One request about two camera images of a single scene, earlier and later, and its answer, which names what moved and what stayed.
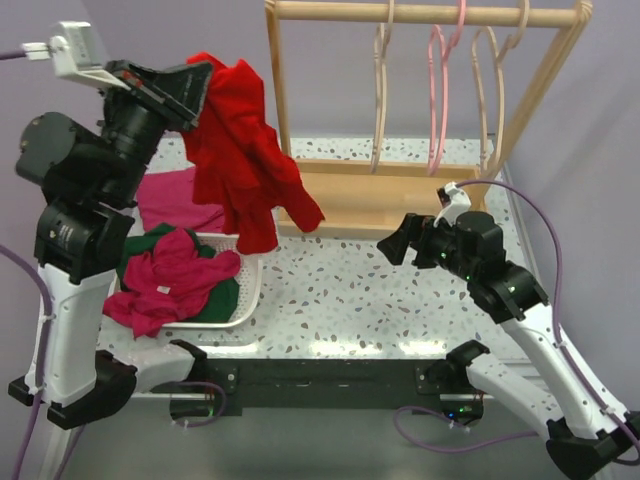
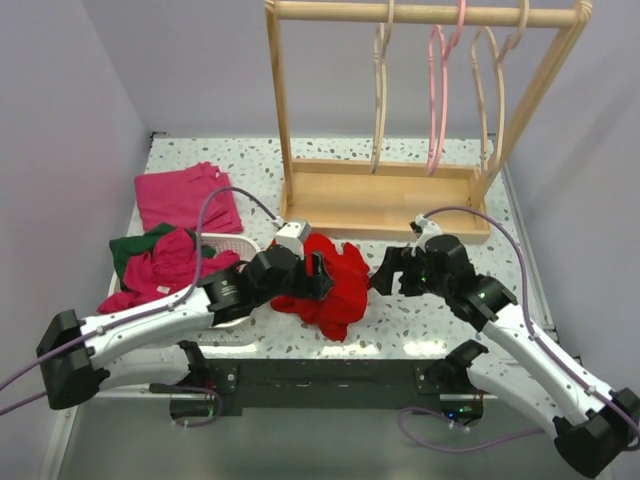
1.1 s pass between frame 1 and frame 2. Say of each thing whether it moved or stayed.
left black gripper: moved
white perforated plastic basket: stayed
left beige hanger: stayed
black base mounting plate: stayed
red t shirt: moved
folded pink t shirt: stayed
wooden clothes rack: stayed
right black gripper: moved
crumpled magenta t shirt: stayed
